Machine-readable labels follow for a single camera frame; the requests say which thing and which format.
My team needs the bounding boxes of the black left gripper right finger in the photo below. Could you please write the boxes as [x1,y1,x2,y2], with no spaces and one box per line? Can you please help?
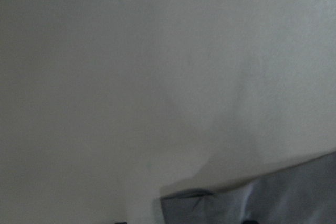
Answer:
[243,219,259,224]

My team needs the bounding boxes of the dark brown t-shirt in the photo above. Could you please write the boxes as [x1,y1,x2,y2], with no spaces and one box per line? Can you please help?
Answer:
[161,153,335,223]

